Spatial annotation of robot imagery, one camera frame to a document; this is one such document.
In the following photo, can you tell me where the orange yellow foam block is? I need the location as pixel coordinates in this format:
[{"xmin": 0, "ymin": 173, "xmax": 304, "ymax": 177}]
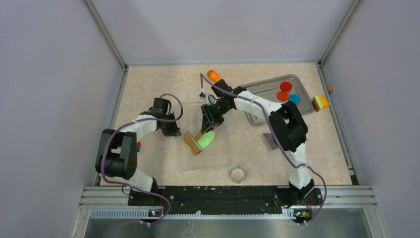
[{"xmin": 312, "ymin": 95, "xmax": 330, "ymax": 112}]

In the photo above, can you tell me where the red dough disc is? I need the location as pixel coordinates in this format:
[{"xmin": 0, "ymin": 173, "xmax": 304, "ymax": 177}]
[{"xmin": 280, "ymin": 81, "xmax": 293, "ymax": 92}]

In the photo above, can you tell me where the wooden double-ended roller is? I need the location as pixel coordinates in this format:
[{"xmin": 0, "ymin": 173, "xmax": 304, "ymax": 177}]
[{"xmin": 182, "ymin": 124, "xmax": 217, "ymax": 155}]

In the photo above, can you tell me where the green dough lump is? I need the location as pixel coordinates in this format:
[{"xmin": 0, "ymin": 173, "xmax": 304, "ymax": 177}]
[{"xmin": 191, "ymin": 131, "xmax": 215, "ymax": 150}]

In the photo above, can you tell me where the blue dough disc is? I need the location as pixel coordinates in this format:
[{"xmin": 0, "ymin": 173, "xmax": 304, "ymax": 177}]
[{"xmin": 289, "ymin": 94, "xmax": 301, "ymax": 105}]

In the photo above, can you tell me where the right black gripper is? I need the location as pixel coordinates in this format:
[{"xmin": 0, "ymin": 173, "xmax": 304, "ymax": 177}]
[{"xmin": 201, "ymin": 102, "xmax": 231, "ymax": 135}]

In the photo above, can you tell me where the clear round cutter ring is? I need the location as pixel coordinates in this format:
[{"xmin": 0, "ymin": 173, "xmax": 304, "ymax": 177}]
[{"xmin": 229, "ymin": 167, "xmax": 247, "ymax": 184}]

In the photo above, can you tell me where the metal scraper wooden handle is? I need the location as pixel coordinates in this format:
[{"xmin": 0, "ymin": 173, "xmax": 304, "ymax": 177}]
[{"xmin": 262, "ymin": 133, "xmax": 278, "ymax": 150}]

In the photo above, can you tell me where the stainless steel tray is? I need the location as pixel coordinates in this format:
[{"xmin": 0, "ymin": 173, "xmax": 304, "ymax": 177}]
[{"xmin": 242, "ymin": 74, "xmax": 315, "ymax": 115}]

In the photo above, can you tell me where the orange plastic rolling pin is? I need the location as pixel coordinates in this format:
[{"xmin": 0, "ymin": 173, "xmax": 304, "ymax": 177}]
[{"xmin": 207, "ymin": 70, "xmax": 222, "ymax": 84}]

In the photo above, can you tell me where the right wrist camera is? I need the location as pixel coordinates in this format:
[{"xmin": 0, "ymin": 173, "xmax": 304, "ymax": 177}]
[{"xmin": 199, "ymin": 92, "xmax": 210, "ymax": 100}]

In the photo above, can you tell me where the yellow red blue toy brick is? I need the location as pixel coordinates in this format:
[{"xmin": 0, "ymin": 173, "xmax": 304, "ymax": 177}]
[{"xmin": 136, "ymin": 141, "xmax": 141, "ymax": 153}]

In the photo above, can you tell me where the orange dough disc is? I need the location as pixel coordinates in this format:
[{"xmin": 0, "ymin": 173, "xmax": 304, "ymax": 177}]
[{"xmin": 276, "ymin": 90, "xmax": 289, "ymax": 102}]

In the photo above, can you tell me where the clear plastic tray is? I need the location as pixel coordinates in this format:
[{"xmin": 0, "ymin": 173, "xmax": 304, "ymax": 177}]
[{"xmin": 175, "ymin": 100, "xmax": 232, "ymax": 174}]

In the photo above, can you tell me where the aluminium frame rail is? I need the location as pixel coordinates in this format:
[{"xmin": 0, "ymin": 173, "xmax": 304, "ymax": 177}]
[{"xmin": 71, "ymin": 185, "xmax": 388, "ymax": 238}]

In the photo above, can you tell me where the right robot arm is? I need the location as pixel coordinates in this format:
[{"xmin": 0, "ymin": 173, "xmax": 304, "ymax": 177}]
[{"xmin": 201, "ymin": 79, "xmax": 315, "ymax": 204}]

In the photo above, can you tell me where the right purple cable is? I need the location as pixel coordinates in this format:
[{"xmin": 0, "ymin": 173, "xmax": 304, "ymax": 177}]
[{"xmin": 199, "ymin": 72, "xmax": 327, "ymax": 226}]

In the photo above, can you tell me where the small wooden block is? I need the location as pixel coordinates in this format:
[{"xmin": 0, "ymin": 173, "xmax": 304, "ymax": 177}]
[{"xmin": 326, "ymin": 83, "xmax": 334, "ymax": 93}]

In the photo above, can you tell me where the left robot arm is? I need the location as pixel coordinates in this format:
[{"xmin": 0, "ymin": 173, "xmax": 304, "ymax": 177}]
[{"xmin": 95, "ymin": 97, "xmax": 181, "ymax": 205}]

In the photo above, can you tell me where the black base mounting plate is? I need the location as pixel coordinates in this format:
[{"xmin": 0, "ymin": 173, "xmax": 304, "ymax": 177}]
[{"xmin": 128, "ymin": 186, "xmax": 322, "ymax": 215}]

